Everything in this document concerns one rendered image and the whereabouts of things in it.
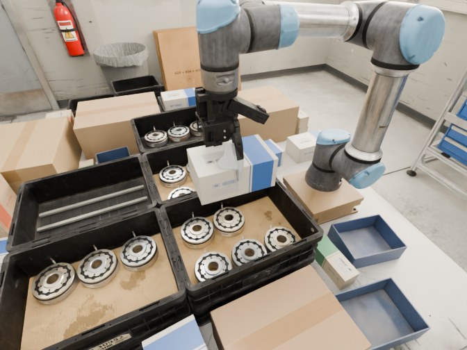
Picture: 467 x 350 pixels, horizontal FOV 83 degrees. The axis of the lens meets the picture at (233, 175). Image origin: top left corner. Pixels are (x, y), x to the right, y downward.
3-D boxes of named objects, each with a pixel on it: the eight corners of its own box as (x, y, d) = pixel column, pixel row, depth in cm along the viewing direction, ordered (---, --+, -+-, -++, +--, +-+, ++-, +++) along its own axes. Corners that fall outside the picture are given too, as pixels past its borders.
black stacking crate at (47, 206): (146, 177, 109) (140, 155, 102) (164, 230, 89) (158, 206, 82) (37, 207, 97) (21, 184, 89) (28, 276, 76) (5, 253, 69)
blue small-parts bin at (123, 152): (100, 164, 133) (95, 153, 129) (130, 157, 138) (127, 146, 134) (104, 189, 120) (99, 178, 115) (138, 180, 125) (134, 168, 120)
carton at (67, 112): (52, 126, 148) (46, 113, 143) (76, 121, 152) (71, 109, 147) (51, 139, 137) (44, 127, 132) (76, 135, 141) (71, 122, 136)
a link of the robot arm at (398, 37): (350, 164, 103) (404, -3, 69) (381, 187, 93) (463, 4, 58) (325, 173, 100) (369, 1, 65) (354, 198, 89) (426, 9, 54)
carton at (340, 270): (295, 235, 101) (297, 225, 97) (308, 229, 103) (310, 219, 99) (340, 290, 84) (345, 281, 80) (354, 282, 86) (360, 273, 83)
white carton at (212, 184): (256, 160, 79) (258, 134, 73) (274, 185, 70) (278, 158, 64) (190, 175, 73) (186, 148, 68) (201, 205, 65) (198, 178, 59)
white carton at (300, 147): (315, 143, 148) (319, 129, 142) (329, 155, 140) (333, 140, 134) (284, 151, 142) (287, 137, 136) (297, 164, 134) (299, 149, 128)
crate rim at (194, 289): (270, 176, 95) (271, 171, 94) (324, 239, 75) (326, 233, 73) (160, 210, 83) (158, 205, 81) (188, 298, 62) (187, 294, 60)
